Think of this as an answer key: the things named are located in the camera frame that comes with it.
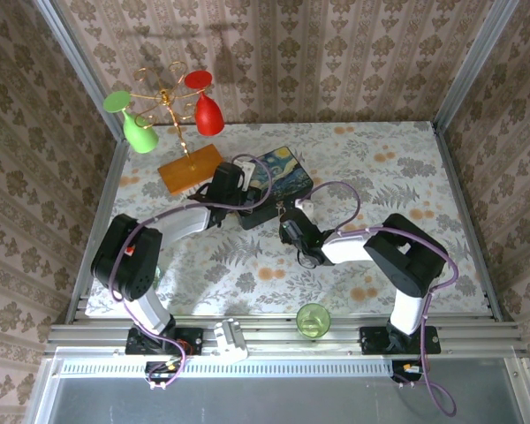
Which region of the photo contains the black connector with wires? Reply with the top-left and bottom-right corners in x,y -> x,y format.
143,360 -> 187,391
390,360 -> 425,390

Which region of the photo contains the aluminium mounting rail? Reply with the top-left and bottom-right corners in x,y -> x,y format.
43,314 -> 525,357

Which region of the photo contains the white slotted cable duct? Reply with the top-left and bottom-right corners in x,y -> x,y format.
57,358 -> 397,378

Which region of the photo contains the red wine glass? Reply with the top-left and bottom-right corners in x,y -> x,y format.
184,70 -> 226,137

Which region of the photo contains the aluminium frame post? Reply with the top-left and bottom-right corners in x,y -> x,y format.
34,0 -> 125,143
432,0 -> 520,129

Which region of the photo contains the white plastic bracket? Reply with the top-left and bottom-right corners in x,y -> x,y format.
213,318 -> 250,364

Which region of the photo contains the green wine glass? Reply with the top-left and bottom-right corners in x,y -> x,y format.
102,90 -> 160,155

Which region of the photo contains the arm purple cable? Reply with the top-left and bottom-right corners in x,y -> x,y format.
307,180 -> 459,419
108,153 -> 275,390

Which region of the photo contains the gold glass rack wooden base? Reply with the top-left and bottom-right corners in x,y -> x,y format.
132,61 -> 225,196

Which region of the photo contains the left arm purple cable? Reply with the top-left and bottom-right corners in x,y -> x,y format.
108,153 -> 275,390

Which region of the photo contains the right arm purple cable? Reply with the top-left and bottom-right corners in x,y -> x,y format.
307,180 -> 459,419

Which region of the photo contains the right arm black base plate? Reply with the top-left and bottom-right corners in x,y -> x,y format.
359,325 -> 442,356

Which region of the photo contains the aluminium table side rail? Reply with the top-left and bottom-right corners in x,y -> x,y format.
64,139 -> 132,323
430,121 -> 504,322

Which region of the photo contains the green transparent cup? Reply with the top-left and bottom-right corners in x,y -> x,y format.
295,302 -> 332,340

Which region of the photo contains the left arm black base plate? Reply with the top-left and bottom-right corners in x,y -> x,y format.
124,325 -> 205,357

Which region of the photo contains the starry night painted box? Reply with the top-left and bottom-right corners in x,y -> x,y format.
236,146 -> 314,231

